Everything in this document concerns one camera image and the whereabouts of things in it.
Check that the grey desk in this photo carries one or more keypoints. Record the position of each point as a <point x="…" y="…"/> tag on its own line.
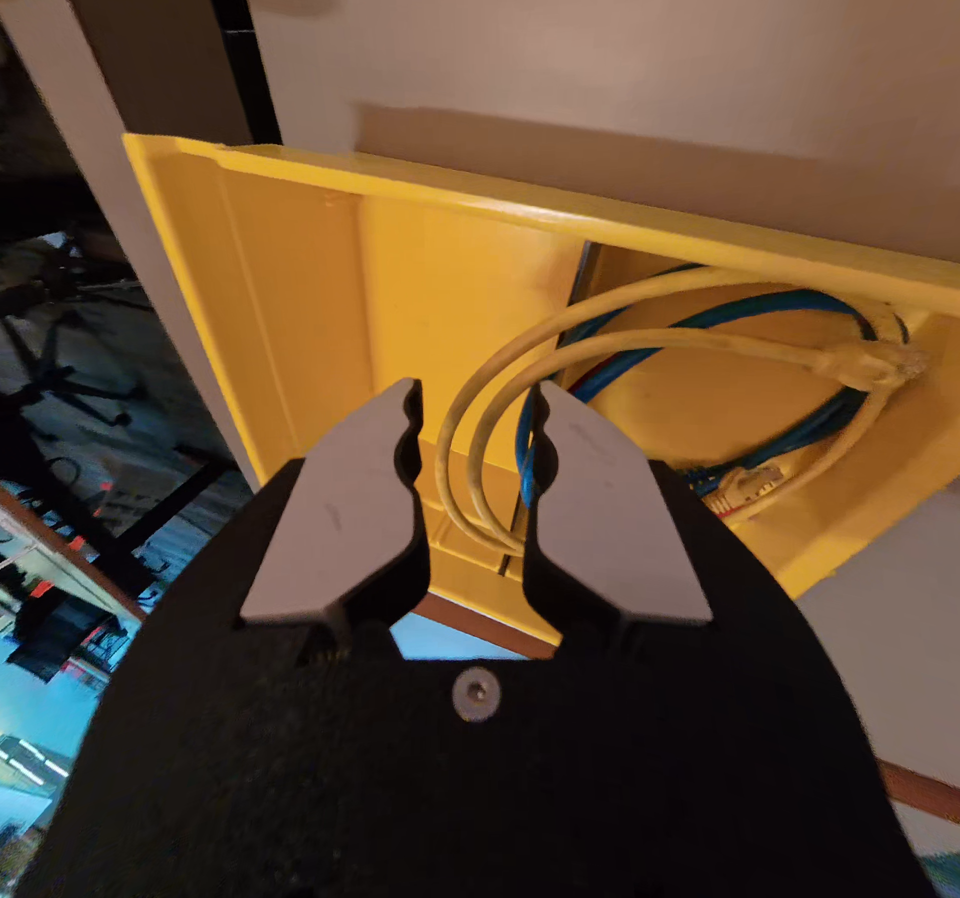
<point x="600" y="51"/>

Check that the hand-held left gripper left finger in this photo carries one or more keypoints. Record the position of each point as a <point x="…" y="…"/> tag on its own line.
<point x="345" y="516"/>

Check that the yellow plastic bin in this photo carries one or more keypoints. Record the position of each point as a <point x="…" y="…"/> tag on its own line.
<point x="315" y="298"/>

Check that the black chair base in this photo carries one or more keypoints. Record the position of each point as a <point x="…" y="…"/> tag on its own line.
<point x="67" y="381"/>

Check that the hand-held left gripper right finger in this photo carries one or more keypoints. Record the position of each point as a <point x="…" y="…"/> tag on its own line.
<point x="607" y="523"/>

